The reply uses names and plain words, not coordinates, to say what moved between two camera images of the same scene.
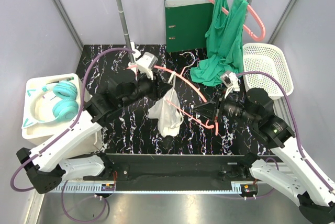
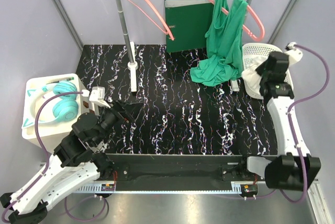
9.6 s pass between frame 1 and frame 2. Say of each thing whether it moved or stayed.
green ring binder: stayed
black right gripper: moved
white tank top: moved
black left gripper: moved
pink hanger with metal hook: moved
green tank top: stayed
